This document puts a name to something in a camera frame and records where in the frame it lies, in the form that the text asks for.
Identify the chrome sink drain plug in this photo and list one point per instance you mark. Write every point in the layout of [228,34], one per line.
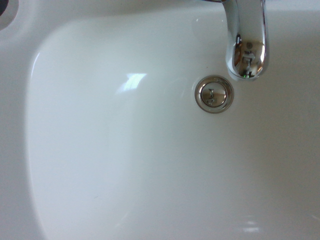
[213,94]

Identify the white ceramic sink basin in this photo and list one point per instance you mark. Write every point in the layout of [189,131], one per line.
[100,150]

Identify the chrome faucet spout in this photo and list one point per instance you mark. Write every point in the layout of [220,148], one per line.
[246,37]

